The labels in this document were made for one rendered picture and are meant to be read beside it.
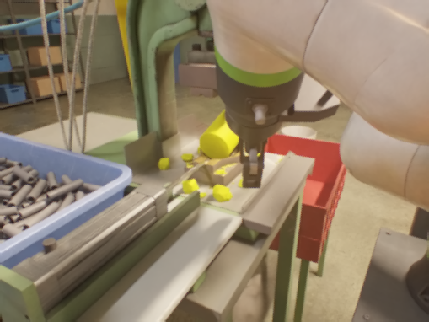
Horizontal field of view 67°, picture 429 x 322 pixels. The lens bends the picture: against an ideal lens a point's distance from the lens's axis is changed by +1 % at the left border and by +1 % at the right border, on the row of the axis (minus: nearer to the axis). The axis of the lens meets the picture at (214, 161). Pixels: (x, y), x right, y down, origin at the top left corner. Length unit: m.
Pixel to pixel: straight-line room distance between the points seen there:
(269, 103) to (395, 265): 0.41
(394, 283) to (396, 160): 0.20
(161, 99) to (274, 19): 0.51
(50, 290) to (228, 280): 0.24
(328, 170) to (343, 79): 1.46
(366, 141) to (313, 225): 0.61
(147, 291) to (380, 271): 0.38
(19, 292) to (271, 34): 0.30
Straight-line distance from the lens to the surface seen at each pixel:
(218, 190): 0.58
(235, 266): 0.52
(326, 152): 1.63
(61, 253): 0.41
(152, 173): 0.70
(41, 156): 0.80
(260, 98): 0.32
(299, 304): 1.38
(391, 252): 0.68
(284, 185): 0.66
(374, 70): 0.20
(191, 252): 0.48
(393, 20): 0.19
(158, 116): 0.71
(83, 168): 0.70
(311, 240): 1.14
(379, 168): 0.53
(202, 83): 0.57
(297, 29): 0.22
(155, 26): 0.70
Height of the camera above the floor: 1.31
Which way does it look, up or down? 24 degrees down
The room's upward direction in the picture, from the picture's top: straight up
